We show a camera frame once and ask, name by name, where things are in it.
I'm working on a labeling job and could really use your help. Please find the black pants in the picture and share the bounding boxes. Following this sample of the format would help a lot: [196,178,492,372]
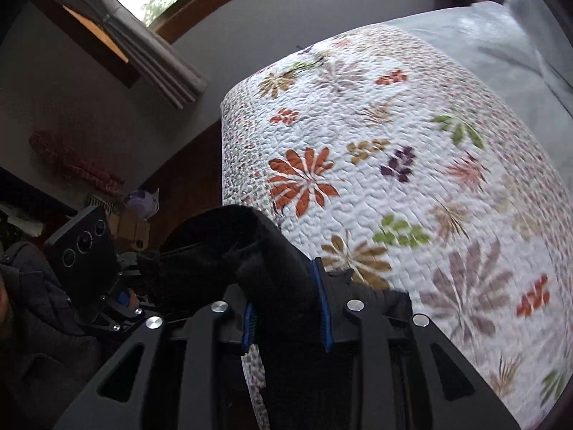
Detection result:
[136,205,413,430]

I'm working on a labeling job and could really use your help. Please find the grey pleated curtain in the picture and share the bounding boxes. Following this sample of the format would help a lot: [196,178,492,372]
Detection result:
[38,0,211,109]

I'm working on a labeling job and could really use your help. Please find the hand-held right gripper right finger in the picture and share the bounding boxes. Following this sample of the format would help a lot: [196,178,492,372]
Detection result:
[312,257,522,430]

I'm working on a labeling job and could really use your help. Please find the cardboard box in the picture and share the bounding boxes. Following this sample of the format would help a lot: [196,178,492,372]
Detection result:
[110,208,151,252]

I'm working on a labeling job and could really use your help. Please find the light blue bed sheet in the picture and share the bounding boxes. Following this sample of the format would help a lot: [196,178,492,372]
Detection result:
[385,0,573,130]

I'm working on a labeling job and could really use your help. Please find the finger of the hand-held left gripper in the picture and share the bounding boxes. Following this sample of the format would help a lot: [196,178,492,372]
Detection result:
[95,290,157,331]

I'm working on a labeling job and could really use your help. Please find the large wooden window frame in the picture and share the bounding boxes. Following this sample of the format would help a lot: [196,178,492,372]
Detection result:
[85,0,309,44]

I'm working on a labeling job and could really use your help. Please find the light blue pillow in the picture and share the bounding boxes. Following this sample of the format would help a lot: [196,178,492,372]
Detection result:
[501,0,573,104]

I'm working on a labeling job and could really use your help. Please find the floral quilt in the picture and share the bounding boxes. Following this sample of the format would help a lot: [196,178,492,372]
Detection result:
[220,22,573,430]

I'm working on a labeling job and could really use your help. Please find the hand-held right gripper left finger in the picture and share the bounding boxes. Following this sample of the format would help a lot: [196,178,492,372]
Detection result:
[53,300,259,430]

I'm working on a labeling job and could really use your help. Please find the wooden bed frame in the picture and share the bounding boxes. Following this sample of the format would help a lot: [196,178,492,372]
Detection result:
[139,130,225,245]

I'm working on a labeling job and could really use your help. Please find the pale purple plastic container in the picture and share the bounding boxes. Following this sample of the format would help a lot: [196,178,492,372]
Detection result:
[123,187,162,221]

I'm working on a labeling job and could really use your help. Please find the red plaid cloth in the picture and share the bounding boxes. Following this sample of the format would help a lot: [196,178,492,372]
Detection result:
[29,130,126,198]

